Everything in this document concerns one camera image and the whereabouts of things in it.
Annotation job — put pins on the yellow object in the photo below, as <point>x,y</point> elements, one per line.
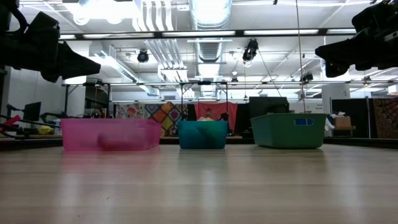
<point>46,130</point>

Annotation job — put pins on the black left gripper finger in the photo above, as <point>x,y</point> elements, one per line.
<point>74,62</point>

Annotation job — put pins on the person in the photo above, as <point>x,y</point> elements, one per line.
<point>209,113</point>
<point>97,113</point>

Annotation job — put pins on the orange hanging cloth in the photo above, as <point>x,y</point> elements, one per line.
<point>224,109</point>

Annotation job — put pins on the black aluminium rig frame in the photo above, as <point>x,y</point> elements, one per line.
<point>239,33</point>

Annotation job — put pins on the blue plastic bin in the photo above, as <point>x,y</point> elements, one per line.
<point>202,133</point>

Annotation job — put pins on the red object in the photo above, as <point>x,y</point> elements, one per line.
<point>12,120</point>

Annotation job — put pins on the pink-red plastic bin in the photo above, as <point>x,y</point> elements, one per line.
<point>109,130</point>

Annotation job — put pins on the black monitor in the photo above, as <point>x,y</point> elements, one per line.
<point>32,112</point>

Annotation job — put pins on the large black screen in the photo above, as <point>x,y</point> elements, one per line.
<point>269,105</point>

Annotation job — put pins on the black ceiling camera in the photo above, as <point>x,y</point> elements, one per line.
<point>250,49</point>
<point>143,56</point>
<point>307,76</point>

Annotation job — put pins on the dark patterned wall hanging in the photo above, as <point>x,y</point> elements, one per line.
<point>387,118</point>

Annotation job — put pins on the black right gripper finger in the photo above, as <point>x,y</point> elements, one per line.
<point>345,49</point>

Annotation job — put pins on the yellow sour candy pack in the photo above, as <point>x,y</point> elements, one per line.
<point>205,119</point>

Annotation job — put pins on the teal plastic bin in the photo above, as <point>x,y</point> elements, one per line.
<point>289,130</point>

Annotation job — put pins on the silver ventilation duct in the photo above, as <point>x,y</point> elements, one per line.
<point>210,49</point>

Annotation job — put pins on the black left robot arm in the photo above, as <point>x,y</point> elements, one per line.
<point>6,12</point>

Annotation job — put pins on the black partition panel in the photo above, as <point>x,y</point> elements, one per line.
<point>357,115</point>

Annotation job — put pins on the cardboard box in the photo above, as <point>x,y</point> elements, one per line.
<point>342,122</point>

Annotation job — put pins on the colourful patchwork quilt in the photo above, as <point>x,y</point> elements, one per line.
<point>168,115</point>

